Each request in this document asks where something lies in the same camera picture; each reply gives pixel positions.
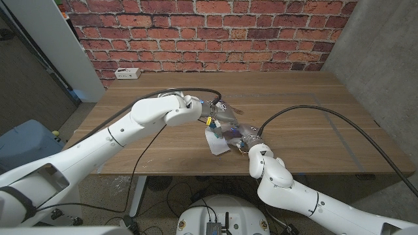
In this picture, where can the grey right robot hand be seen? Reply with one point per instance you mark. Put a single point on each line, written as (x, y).
(248, 134)

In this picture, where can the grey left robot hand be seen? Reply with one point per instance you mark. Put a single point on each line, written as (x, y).
(222, 112)

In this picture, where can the white receipt paper strip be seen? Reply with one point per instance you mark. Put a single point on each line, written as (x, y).
(217, 145)

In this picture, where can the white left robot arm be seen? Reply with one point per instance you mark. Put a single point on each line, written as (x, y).
(98, 150)

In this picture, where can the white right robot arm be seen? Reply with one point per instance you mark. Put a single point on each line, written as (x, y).
(294, 192)

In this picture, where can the grey table leg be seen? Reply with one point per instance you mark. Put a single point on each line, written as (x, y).
(301, 180)

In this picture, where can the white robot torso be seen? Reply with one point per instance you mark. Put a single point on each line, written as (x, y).
(228, 212)

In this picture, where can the red brick print backdrop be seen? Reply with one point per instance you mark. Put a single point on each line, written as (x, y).
(209, 32)

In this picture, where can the black torso antenna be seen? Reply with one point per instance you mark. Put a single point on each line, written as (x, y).
(226, 222)

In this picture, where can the black round floor fan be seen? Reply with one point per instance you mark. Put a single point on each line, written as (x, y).
(158, 183)

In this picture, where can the grey electronics module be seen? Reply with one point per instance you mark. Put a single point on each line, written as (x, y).
(214, 228)

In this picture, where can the white power strip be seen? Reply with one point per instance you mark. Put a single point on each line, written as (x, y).
(127, 73)

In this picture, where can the white table leg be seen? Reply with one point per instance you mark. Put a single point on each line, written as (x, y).
(137, 199)

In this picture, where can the yellow-green tennis ball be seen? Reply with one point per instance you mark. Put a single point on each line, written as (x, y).
(55, 133)

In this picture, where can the blue chair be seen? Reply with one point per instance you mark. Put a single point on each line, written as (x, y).
(26, 143)

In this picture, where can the white wall panel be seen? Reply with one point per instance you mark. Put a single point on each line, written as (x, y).
(58, 42)

